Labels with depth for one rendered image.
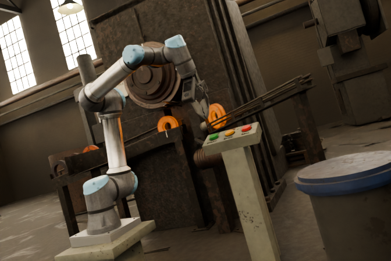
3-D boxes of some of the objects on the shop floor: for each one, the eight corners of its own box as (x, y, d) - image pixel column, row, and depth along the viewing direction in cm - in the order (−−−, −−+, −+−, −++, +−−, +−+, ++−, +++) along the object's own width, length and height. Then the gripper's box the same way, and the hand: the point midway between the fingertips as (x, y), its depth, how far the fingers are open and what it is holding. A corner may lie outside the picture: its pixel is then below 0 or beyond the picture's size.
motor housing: (220, 228, 217) (198, 148, 219) (252, 223, 208) (228, 140, 210) (213, 235, 205) (190, 152, 207) (247, 231, 196) (222, 143, 199)
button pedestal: (247, 267, 149) (210, 134, 152) (301, 261, 140) (260, 121, 143) (237, 285, 135) (196, 139, 138) (297, 281, 125) (251, 124, 128)
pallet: (217, 182, 393) (206, 146, 395) (238, 167, 466) (229, 137, 469) (321, 161, 342) (309, 120, 344) (326, 148, 415) (316, 114, 417)
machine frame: (178, 204, 326) (131, 35, 335) (287, 184, 283) (230, -10, 292) (137, 234, 259) (80, 20, 268) (272, 213, 216) (198, -40, 225)
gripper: (200, 65, 140) (219, 110, 146) (181, 72, 143) (201, 115, 149) (195, 71, 132) (215, 117, 138) (176, 78, 136) (196, 124, 141)
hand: (205, 117), depth 141 cm, fingers closed
